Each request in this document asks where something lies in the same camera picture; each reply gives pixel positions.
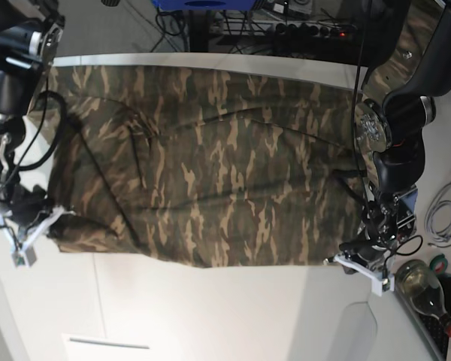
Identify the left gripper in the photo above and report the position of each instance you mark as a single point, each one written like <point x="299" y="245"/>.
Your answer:
<point x="366" y="253"/>

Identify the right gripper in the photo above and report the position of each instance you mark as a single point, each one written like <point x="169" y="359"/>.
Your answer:
<point x="25" y="207"/>

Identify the camouflage t-shirt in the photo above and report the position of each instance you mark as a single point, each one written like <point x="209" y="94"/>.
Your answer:
<point x="201" y="167"/>

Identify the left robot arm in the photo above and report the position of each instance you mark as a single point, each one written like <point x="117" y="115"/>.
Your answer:
<point x="412" y="67"/>

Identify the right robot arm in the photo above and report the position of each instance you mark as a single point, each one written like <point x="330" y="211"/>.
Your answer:
<point x="30" y="32"/>

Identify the clear glass bottle red cap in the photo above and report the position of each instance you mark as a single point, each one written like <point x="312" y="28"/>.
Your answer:
<point x="423" y="290"/>

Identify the green tape roll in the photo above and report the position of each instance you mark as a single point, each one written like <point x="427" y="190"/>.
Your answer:
<point x="439" y="264"/>

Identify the black power strip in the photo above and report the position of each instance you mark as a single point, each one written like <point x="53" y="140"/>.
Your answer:
<point x="321" y="29"/>

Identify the blue box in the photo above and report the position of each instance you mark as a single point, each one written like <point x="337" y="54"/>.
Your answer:
<point x="204" y="5"/>

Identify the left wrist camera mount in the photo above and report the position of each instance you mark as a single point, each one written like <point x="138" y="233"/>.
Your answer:
<point x="382" y="281"/>

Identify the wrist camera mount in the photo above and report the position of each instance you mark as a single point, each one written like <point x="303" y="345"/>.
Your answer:
<point x="28" y="232"/>
<point x="382" y="281"/>

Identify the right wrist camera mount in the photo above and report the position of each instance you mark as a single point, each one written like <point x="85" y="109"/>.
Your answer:
<point x="28" y="232"/>

